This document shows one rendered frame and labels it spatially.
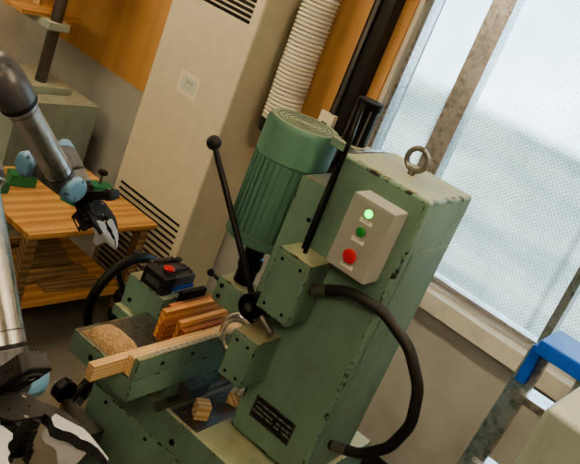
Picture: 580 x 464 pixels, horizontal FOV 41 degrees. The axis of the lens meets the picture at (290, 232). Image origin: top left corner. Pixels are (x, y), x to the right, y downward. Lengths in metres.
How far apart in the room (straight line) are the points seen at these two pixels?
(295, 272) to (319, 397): 0.30
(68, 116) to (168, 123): 0.72
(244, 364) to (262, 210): 0.35
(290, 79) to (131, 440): 1.75
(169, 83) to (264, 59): 0.48
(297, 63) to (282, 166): 1.52
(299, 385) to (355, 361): 0.16
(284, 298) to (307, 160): 0.32
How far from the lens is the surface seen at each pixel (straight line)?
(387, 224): 1.51
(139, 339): 1.91
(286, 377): 1.78
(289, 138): 1.73
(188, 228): 3.49
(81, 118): 4.16
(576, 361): 2.21
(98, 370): 1.72
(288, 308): 1.63
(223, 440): 1.87
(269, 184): 1.77
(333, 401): 1.72
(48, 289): 3.41
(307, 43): 3.23
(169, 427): 1.90
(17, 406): 1.06
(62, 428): 1.06
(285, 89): 3.25
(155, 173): 3.61
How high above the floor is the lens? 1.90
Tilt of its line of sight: 20 degrees down
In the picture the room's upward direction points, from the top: 22 degrees clockwise
